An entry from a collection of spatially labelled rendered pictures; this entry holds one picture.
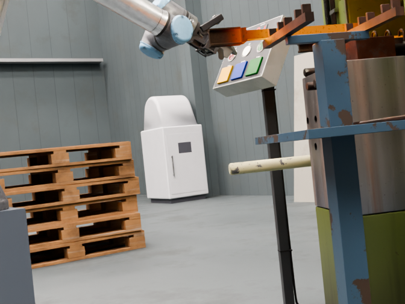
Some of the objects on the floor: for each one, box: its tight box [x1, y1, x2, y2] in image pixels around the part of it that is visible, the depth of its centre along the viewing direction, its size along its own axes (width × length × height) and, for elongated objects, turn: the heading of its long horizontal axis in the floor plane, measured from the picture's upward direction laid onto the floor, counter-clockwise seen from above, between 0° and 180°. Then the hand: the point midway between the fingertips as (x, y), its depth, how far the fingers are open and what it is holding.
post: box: [262, 87, 295, 304], centre depth 251 cm, size 4×4×108 cm
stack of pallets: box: [0, 141, 146, 269], centre depth 471 cm, size 117×80×83 cm
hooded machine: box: [141, 95, 209, 204], centre depth 899 cm, size 78×70×158 cm
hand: (234, 50), depth 231 cm, fingers closed
